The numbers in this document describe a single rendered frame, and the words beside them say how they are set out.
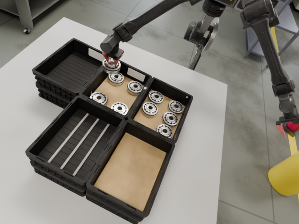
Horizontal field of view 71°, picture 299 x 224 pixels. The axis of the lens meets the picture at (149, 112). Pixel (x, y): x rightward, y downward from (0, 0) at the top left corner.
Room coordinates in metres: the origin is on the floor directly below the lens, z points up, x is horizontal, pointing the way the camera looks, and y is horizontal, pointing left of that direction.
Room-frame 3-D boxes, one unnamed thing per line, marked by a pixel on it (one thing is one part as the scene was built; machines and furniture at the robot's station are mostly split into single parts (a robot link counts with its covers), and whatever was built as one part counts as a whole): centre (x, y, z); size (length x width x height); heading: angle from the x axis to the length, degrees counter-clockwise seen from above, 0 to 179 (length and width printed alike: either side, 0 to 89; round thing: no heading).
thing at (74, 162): (0.47, 0.26, 0.87); 0.40 x 0.30 x 0.11; 176
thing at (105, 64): (0.89, 0.31, 1.04); 0.10 x 0.10 x 0.01
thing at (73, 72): (0.89, 0.54, 0.87); 0.40 x 0.30 x 0.11; 176
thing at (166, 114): (0.84, -0.14, 0.86); 0.10 x 0.10 x 0.01
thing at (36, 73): (0.89, 0.54, 0.92); 0.40 x 0.30 x 0.02; 176
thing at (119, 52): (0.88, 0.31, 1.16); 0.10 x 0.07 x 0.07; 84
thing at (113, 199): (0.44, -0.03, 0.92); 0.40 x 0.30 x 0.02; 176
